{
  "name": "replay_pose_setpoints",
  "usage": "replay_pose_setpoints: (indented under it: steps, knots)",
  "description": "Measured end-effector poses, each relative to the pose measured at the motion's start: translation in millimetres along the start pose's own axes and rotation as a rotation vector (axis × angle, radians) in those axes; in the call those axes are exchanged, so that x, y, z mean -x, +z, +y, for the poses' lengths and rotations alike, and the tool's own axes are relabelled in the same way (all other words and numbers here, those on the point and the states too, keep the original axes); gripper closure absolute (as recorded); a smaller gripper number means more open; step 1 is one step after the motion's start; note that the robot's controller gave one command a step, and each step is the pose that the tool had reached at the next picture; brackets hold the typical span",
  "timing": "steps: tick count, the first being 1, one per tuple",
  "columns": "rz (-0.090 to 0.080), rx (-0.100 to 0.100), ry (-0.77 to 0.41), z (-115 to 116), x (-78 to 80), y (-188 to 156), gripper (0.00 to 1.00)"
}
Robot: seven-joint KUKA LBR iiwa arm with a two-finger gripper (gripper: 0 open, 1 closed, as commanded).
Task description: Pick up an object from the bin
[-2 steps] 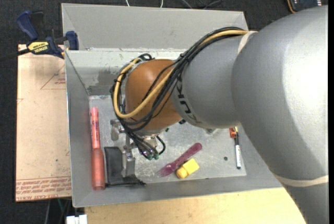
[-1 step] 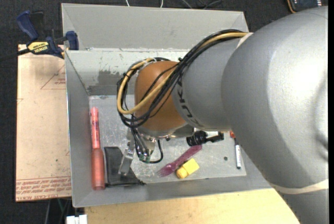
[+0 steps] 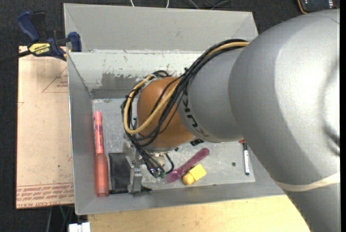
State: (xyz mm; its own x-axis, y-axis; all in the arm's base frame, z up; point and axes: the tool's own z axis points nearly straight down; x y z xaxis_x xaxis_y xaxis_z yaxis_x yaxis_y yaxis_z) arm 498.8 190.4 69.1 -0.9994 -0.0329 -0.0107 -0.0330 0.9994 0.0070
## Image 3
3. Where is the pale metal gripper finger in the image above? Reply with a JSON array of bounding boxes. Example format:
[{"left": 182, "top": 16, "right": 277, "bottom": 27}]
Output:
[{"left": 130, "top": 167, "right": 143, "bottom": 194}]

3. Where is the black rectangular block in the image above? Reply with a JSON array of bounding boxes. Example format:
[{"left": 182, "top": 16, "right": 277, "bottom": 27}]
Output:
[{"left": 108, "top": 153, "right": 131, "bottom": 194}]

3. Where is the purple plastic fork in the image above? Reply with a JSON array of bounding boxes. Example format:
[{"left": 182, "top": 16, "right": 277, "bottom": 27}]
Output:
[{"left": 164, "top": 147, "right": 210, "bottom": 184}]

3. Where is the yellow toy block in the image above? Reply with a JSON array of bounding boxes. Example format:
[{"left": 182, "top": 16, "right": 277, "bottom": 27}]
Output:
[{"left": 182, "top": 163, "right": 208, "bottom": 186}]

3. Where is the pink thick marker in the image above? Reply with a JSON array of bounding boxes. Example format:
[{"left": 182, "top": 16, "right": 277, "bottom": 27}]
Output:
[{"left": 92, "top": 110, "right": 110, "bottom": 197}]

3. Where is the white marker pen black cap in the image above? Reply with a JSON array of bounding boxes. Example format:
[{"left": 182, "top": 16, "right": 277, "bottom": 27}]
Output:
[{"left": 239, "top": 139, "right": 251, "bottom": 176}]

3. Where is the brown cardboard board red print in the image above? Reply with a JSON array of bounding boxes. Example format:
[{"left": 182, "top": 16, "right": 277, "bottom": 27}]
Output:
[{"left": 15, "top": 45, "right": 75, "bottom": 210}]

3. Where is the grey metal bin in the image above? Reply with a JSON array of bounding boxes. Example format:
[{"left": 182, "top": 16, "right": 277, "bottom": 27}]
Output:
[{"left": 63, "top": 3, "right": 285, "bottom": 216}]

